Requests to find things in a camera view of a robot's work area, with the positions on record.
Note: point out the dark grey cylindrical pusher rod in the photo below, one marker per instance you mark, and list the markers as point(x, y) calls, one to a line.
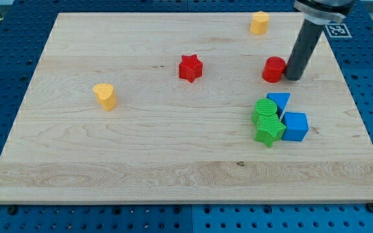
point(303, 48)

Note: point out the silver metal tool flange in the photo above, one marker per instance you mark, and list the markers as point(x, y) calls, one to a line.
point(322, 12)

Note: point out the red cylinder block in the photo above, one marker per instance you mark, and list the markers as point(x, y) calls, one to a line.
point(273, 69)

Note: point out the green star block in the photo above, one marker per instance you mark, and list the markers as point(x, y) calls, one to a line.
point(269, 129)

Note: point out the red star block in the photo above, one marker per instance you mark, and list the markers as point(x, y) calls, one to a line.
point(190, 68)

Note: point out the white fiducial marker tag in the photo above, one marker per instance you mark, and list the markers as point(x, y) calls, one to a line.
point(335, 30)

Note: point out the yellow hexagon block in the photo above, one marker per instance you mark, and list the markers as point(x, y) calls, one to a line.
point(259, 23)

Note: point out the blue triangle block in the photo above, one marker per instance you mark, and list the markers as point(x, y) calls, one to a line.
point(281, 100)

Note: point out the green cylinder block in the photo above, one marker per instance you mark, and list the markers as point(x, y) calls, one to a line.
point(264, 107)

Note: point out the blue cube block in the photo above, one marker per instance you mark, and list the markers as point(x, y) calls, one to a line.
point(296, 126)

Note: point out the light wooden board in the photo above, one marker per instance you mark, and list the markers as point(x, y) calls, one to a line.
point(169, 141)

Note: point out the yellow heart block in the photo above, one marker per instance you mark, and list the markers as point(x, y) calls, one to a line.
point(105, 95)

